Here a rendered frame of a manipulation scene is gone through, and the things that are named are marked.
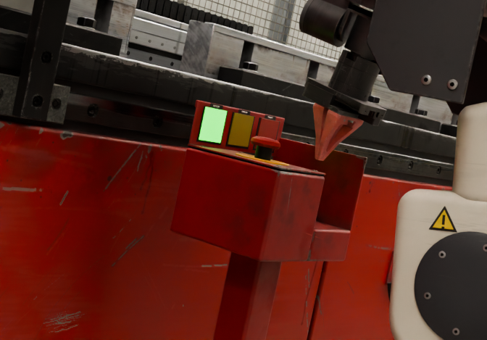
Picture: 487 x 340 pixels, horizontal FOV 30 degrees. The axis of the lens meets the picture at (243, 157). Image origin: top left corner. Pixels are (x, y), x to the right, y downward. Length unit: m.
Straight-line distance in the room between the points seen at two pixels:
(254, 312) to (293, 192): 0.19
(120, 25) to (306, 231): 0.43
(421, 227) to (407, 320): 0.09
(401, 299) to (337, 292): 0.90
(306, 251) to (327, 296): 0.53
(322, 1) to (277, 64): 0.42
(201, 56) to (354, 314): 0.62
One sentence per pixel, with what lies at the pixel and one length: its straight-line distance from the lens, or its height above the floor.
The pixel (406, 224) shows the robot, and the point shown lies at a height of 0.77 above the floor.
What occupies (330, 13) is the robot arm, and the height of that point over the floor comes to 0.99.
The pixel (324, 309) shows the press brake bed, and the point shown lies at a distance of 1.74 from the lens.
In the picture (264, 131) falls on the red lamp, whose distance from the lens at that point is 1.33.
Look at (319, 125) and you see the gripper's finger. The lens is 1.24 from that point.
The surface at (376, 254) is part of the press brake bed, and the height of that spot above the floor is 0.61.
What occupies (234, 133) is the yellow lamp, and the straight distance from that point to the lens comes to 1.27.
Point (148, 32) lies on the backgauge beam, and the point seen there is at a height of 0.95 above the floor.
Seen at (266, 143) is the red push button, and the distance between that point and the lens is 1.18.
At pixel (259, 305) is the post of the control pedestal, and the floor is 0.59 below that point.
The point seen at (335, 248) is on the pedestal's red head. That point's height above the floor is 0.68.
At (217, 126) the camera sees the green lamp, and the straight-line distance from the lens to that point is 1.24.
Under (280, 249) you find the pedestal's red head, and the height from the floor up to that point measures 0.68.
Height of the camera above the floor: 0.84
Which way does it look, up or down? 3 degrees down
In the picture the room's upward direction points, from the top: 12 degrees clockwise
